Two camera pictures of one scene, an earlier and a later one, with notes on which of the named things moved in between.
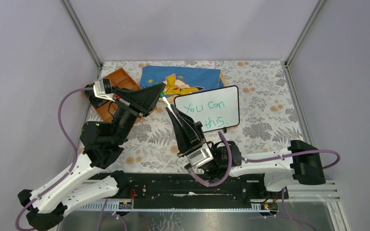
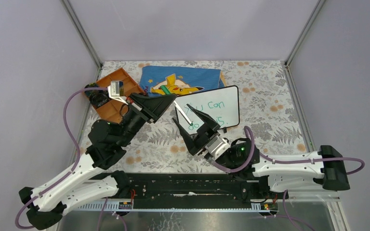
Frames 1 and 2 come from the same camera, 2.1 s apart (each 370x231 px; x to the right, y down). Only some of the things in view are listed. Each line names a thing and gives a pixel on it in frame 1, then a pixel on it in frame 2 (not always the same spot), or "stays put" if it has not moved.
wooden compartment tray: [120, 79] stays put
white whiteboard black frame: [216, 109] stays put
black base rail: [183, 186] stays put
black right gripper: [193, 134] -> [204, 134]
